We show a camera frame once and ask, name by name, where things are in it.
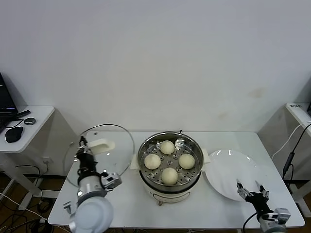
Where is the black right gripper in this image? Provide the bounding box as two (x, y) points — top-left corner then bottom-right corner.
(236, 178), (273, 216)

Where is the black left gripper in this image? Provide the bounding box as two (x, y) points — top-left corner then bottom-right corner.
(77, 136), (98, 175)

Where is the glass pot lid cream handle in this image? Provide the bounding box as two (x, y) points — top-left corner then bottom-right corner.
(63, 123), (136, 187)

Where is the white steamed baozi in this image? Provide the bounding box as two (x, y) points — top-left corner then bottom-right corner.
(159, 140), (175, 155)
(144, 153), (161, 170)
(161, 167), (178, 185)
(178, 153), (196, 170)

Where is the stainless steel steamer pot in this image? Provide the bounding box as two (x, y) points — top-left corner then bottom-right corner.
(130, 131), (211, 192)

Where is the white round plate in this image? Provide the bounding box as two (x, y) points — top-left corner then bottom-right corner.
(206, 149), (265, 201)

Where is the white side table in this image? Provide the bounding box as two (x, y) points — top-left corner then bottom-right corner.
(285, 101), (311, 133)
(0, 105), (55, 211)

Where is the black stick device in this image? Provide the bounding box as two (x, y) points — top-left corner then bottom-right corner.
(14, 110), (31, 120)

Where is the black computer mouse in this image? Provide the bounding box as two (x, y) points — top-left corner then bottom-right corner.
(4, 126), (24, 143)

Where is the cream electric cooker base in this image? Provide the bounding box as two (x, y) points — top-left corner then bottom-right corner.
(142, 169), (202, 207)

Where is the black laptop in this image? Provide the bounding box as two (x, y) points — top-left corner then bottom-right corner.
(0, 72), (19, 134)

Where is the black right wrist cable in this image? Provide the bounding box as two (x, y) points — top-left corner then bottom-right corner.
(242, 211), (259, 233)

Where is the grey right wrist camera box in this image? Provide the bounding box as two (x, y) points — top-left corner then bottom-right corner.
(273, 207), (292, 223)

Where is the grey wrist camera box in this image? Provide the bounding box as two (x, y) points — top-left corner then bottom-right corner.
(273, 207), (292, 223)
(99, 171), (122, 191)

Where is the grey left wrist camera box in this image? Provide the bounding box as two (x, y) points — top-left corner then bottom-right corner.
(99, 171), (122, 191)

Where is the black cable with adapter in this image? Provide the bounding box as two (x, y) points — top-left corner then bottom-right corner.
(283, 123), (311, 180)

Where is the black floor cable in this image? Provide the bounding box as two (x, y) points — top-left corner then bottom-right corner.
(14, 165), (43, 195)

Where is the white hanging cable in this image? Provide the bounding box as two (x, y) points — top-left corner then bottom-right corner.
(271, 121), (311, 160)

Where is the thin black desk cable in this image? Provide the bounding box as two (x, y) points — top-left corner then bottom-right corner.
(4, 118), (25, 129)

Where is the white floor cable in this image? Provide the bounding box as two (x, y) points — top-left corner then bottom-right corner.
(0, 193), (48, 221)

